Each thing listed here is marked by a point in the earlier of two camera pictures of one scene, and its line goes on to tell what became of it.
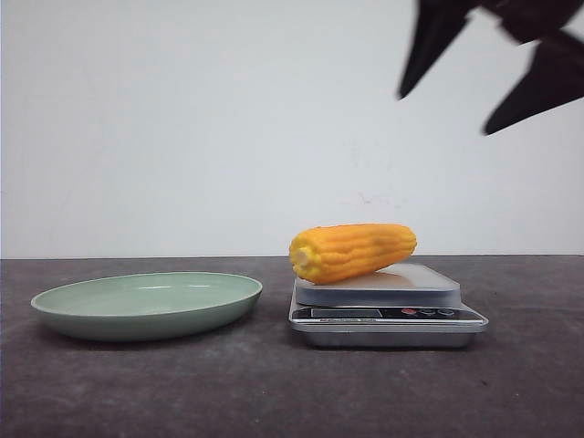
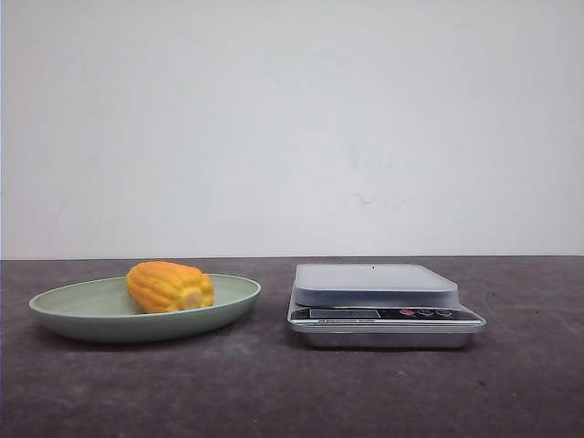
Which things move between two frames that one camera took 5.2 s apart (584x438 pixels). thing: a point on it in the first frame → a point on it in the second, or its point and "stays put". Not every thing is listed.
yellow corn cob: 334,254 → 158,286
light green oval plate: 152,307 stays put
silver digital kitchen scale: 402,305 stays put
